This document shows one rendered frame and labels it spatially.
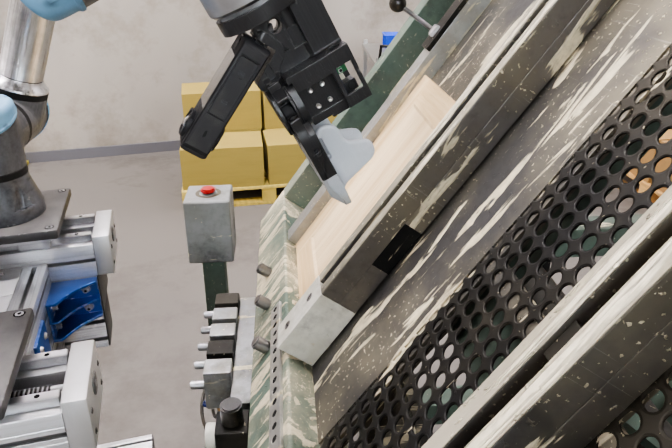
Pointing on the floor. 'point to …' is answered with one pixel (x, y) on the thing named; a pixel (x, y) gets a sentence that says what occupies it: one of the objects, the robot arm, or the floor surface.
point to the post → (214, 281)
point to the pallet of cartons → (244, 150)
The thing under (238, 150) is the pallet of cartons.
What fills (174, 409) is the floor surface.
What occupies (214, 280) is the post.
